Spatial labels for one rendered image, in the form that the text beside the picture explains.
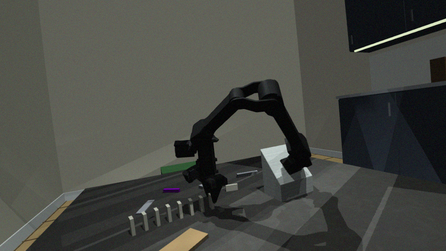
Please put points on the purple domino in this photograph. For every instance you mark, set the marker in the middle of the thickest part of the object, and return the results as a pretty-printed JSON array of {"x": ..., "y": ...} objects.
[{"x": 166, "y": 190}]

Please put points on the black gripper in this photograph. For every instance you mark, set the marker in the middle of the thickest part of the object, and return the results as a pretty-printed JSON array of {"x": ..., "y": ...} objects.
[{"x": 211, "y": 183}]

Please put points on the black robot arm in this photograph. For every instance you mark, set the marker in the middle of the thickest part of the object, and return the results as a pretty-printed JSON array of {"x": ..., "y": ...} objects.
[{"x": 271, "y": 102}]

